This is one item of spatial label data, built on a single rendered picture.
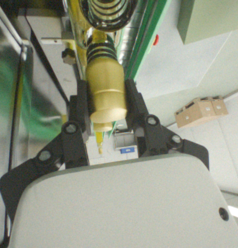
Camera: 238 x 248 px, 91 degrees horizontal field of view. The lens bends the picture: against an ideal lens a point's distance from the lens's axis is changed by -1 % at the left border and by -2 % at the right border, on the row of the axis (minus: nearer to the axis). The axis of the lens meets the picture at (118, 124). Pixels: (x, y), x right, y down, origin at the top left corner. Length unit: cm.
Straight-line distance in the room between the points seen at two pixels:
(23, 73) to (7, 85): 5
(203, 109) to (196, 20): 334
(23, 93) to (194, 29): 53
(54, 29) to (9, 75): 22
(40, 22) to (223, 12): 52
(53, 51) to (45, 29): 7
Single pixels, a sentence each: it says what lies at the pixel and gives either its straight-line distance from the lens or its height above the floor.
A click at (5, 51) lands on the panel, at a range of 24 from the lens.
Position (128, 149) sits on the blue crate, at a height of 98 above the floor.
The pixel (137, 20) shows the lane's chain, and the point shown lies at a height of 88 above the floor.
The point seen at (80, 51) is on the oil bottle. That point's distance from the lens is 19.
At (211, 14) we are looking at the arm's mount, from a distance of 56.
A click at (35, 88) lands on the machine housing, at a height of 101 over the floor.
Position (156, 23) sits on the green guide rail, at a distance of 33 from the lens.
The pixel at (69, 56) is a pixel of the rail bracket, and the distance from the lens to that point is 29.
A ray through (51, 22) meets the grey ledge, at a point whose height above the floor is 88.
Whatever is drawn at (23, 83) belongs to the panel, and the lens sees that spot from 25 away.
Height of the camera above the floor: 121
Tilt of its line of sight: 15 degrees down
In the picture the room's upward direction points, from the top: 172 degrees clockwise
